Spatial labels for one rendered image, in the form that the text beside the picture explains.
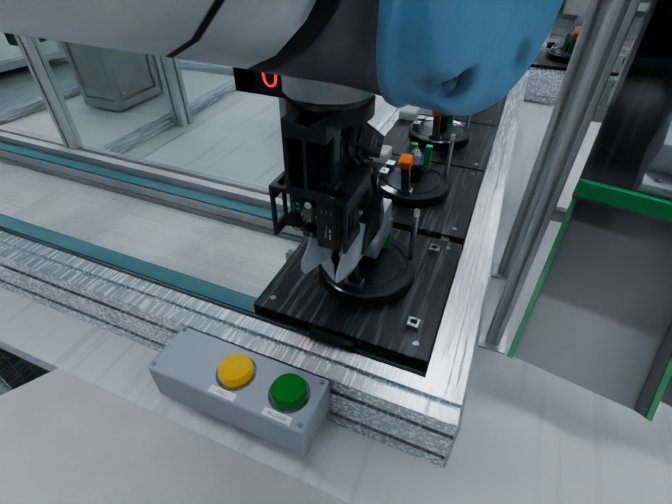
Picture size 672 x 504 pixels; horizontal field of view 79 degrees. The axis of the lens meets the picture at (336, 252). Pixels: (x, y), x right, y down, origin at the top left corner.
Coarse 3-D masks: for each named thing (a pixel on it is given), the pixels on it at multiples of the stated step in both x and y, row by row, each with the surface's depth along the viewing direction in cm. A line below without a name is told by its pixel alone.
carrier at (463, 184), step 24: (384, 168) 77; (432, 168) 80; (456, 168) 84; (408, 192) 72; (432, 192) 73; (456, 192) 77; (408, 216) 71; (432, 216) 71; (456, 216) 71; (456, 240) 67
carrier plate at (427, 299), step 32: (416, 256) 63; (448, 256) 63; (288, 288) 57; (320, 288) 57; (416, 288) 57; (448, 288) 57; (288, 320) 54; (320, 320) 53; (352, 320) 53; (384, 320) 53; (384, 352) 50; (416, 352) 49
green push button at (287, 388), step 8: (280, 376) 46; (288, 376) 46; (296, 376) 46; (272, 384) 46; (280, 384) 46; (288, 384) 46; (296, 384) 46; (304, 384) 46; (272, 392) 45; (280, 392) 45; (288, 392) 45; (296, 392) 45; (304, 392) 45; (272, 400) 45; (280, 400) 44; (288, 400) 44; (296, 400) 44; (288, 408) 44
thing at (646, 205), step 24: (648, 24) 42; (648, 48) 41; (624, 72) 36; (648, 72) 39; (624, 96) 39; (648, 96) 38; (624, 120) 38; (648, 120) 37; (600, 144) 37; (624, 144) 36; (648, 144) 36; (600, 168) 36; (624, 168) 35; (576, 192) 35; (600, 192) 33; (624, 192) 32; (648, 216) 33
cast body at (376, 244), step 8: (384, 200) 54; (384, 208) 52; (384, 216) 52; (384, 224) 53; (384, 232) 54; (376, 240) 52; (384, 240) 56; (368, 248) 53; (376, 248) 53; (368, 256) 54; (376, 256) 54
